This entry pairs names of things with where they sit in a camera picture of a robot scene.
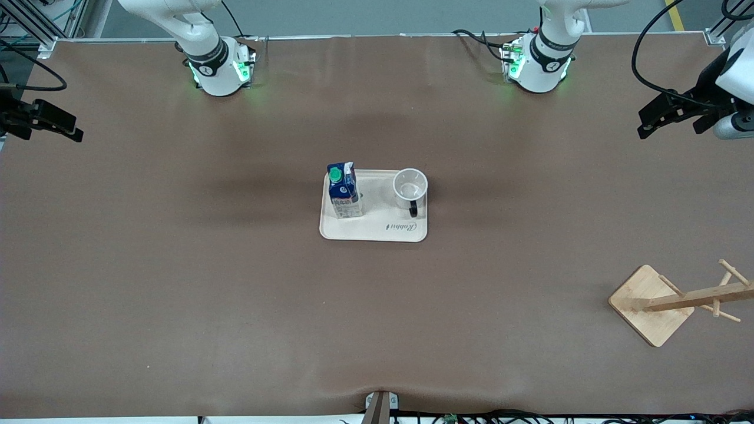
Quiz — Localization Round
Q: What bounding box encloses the white mug black handle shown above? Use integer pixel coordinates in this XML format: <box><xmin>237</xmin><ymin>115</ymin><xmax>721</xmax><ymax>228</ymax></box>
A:
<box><xmin>392</xmin><ymin>168</ymin><xmax>429</xmax><ymax>218</ymax></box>

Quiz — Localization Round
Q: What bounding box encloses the blue milk carton green cap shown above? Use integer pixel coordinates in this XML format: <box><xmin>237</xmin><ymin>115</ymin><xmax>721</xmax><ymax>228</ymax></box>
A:
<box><xmin>326</xmin><ymin>162</ymin><xmax>364</xmax><ymax>220</ymax></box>

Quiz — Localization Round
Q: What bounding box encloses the wooden mug tree rack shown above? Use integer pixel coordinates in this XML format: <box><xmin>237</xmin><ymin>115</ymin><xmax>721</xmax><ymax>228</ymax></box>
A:
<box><xmin>608</xmin><ymin>259</ymin><xmax>754</xmax><ymax>348</ymax></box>

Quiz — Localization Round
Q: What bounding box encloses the cream plastic serving tray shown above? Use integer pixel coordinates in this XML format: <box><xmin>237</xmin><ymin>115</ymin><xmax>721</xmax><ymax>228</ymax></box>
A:
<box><xmin>319</xmin><ymin>170</ymin><xmax>428</xmax><ymax>243</ymax></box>

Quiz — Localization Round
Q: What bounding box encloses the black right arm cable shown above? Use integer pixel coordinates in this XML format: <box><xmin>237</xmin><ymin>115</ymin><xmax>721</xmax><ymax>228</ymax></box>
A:
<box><xmin>0</xmin><ymin>40</ymin><xmax>68</xmax><ymax>92</ymax></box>

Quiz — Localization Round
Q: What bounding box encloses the aluminium frame profile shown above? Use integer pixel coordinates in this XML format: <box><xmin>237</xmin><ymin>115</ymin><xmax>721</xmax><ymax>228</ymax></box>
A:
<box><xmin>0</xmin><ymin>0</ymin><xmax>89</xmax><ymax>59</ymax></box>
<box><xmin>704</xmin><ymin>0</ymin><xmax>754</xmax><ymax>47</ymax></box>

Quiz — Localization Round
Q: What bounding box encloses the black left base cable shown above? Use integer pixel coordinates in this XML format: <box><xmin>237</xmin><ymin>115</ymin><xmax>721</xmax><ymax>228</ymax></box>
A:
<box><xmin>452</xmin><ymin>28</ymin><xmax>513</xmax><ymax>63</ymax></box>

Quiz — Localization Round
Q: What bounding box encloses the black base cable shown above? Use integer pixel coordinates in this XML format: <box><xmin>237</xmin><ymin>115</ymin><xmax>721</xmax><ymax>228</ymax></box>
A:
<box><xmin>452</xmin><ymin>28</ymin><xmax>513</xmax><ymax>63</ymax></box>
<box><xmin>220</xmin><ymin>0</ymin><xmax>261</xmax><ymax>43</ymax></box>

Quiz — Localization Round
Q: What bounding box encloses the black right base cable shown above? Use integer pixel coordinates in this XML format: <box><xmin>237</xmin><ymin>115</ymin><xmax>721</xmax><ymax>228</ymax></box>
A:
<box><xmin>220</xmin><ymin>0</ymin><xmax>261</xmax><ymax>43</ymax></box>

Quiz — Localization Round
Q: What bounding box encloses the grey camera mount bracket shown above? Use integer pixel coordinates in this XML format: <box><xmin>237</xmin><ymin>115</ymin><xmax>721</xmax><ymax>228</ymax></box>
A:
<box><xmin>362</xmin><ymin>390</ymin><xmax>400</xmax><ymax>424</ymax></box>

